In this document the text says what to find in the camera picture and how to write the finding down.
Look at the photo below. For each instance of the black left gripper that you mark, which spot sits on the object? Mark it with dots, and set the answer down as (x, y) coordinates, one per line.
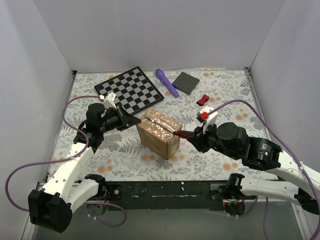
(122, 119)

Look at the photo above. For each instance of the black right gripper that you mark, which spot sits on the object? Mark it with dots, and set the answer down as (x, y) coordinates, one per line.
(199, 139)

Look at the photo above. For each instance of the brown taped cardboard box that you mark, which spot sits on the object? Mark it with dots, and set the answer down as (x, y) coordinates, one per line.
(156, 133)

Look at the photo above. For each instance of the red black utility knife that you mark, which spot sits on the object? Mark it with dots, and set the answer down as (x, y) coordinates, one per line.
(203, 100)

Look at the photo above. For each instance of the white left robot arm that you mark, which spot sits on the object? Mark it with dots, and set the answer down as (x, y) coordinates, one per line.
(52, 206)

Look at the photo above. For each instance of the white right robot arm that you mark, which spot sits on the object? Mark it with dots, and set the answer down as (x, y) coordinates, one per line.
(299, 185)

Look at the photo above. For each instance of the black white checkerboard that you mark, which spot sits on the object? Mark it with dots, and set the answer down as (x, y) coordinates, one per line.
(133, 89)

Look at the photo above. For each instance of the dark grey studded plate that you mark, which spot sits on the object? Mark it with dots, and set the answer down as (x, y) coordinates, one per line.
(185, 83)

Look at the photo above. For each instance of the purple cylindrical handle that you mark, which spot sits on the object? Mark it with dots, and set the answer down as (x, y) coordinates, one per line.
(161, 75)

